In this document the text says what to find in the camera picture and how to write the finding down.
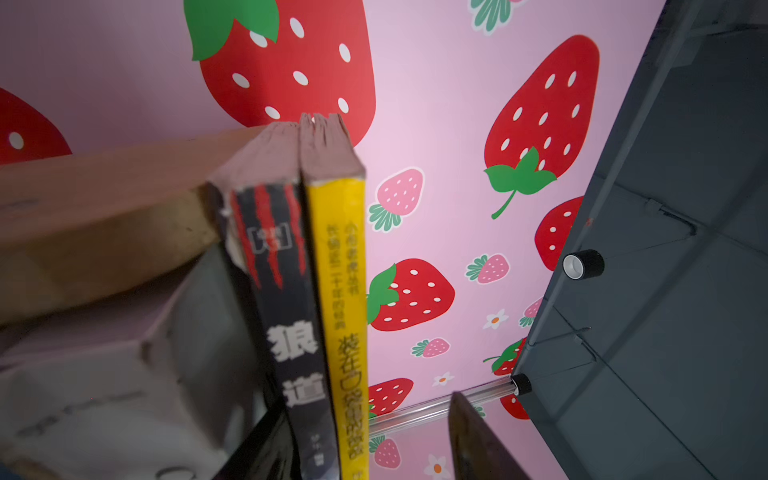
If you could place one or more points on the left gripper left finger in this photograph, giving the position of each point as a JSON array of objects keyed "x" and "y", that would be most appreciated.
[{"x": 268, "y": 452}]

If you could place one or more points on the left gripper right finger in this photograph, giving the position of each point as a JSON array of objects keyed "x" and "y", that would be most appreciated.
[{"x": 477, "y": 452}]

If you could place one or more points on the black wolf cover book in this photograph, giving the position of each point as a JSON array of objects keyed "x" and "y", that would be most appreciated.
[{"x": 258, "y": 206}]

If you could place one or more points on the yellow cover book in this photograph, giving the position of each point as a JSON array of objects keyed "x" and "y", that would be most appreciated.
[{"x": 334, "y": 180}]

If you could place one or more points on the white photo cover book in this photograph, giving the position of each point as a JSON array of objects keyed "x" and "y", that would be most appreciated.
[{"x": 161, "y": 382}]

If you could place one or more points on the black ceiling spotlight middle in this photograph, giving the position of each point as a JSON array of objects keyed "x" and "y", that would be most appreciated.
[{"x": 521, "y": 384}]

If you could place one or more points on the black ceiling spotlight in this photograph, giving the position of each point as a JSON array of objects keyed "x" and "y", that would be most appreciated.
[
  {"x": 582, "y": 265},
  {"x": 521, "y": 384}
]

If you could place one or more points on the black ceiling spotlight near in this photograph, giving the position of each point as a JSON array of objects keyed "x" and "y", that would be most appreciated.
[{"x": 582, "y": 265}]

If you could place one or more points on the wooden two-tier bookshelf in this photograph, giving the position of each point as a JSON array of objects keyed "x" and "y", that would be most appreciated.
[{"x": 80, "y": 228}]

